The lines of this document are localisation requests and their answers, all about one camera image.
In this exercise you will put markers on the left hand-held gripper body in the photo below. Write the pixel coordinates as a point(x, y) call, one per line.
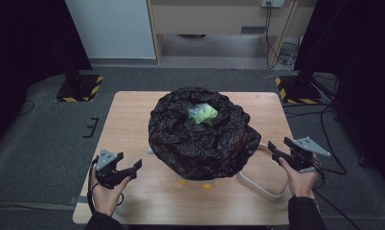
point(107, 172)

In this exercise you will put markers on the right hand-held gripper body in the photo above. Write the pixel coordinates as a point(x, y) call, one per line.
point(304, 159)

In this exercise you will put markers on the white trash bin with face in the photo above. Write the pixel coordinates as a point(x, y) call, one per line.
point(193, 182)

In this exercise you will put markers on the black trash bag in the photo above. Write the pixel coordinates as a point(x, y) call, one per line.
point(193, 150)

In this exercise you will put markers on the person's right hand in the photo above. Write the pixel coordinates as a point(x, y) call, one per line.
point(300, 183)

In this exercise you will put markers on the person's left hand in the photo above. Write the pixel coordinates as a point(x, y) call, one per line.
point(106, 198)

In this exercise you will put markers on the grey tape strip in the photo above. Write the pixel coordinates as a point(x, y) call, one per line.
point(80, 200)

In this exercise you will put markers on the black stand with striped base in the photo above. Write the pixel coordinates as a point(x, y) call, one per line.
point(297, 91)
point(80, 87)

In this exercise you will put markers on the green crumpled waste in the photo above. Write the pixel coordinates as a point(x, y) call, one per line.
point(202, 114)

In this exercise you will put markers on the black curtain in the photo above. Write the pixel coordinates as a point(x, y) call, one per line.
point(366, 64)
point(24, 48)

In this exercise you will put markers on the white panel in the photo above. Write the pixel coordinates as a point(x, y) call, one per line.
point(110, 28)

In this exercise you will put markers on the white power strip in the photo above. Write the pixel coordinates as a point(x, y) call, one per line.
point(273, 3)

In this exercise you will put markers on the light wooden desk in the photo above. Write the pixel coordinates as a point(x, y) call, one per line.
point(213, 19)

